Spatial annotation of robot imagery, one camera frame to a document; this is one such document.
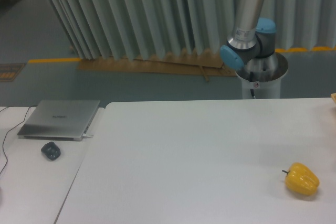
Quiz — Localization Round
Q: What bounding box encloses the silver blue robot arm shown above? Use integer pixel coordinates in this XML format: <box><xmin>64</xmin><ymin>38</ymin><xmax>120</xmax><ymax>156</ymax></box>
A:
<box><xmin>219</xmin><ymin>0</ymin><xmax>288</xmax><ymax>82</ymax></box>

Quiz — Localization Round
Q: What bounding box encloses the pale green folding curtain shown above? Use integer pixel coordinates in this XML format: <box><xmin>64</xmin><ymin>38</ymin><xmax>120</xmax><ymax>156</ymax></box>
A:
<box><xmin>48</xmin><ymin>0</ymin><xmax>335</xmax><ymax>60</ymax></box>

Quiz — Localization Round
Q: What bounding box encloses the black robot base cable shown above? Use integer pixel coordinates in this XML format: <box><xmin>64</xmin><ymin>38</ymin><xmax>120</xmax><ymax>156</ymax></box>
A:
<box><xmin>249</xmin><ymin>71</ymin><xmax>257</xmax><ymax>100</ymax></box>

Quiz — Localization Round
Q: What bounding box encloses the yellow bell pepper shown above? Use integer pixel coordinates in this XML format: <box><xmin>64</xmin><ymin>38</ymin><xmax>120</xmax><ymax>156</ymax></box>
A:
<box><xmin>282</xmin><ymin>162</ymin><xmax>320</xmax><ymax>196</ymax></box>

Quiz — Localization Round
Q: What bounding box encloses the white usb plug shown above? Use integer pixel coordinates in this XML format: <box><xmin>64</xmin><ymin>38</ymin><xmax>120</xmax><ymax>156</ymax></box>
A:
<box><xmin>82</xmin><ymin>134</ymin><xmax>93</xmax><ymax>138</ymax></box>

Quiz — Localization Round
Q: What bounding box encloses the wooden tray corner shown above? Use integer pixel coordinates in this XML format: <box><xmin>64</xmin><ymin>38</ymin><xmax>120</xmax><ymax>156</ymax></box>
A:
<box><xmin>330</xmin><ymin>93</ymin><xmax>336</xmax><ymax>103</ymax></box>

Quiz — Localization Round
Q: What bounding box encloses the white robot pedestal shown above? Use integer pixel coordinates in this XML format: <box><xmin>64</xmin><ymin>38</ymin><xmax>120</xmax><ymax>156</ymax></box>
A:
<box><xmin>237</xmin><ymin>72</ymin><xmax>284</xmax><ymax>99</ymax></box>

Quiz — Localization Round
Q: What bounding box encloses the black mouse cable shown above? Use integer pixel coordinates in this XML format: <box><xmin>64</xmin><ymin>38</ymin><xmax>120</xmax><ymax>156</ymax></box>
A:
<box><xmin>0</xmin><ymin>105</ymin><xmax>37</xmax><ymax>176</ymax></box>

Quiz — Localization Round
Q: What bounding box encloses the silver closed laptop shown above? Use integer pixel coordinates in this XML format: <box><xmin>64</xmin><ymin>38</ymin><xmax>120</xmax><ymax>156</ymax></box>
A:
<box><xmin>17</xmin><ymin>100</ymin><xmax>100</xmax><ymax>141</ymax></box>

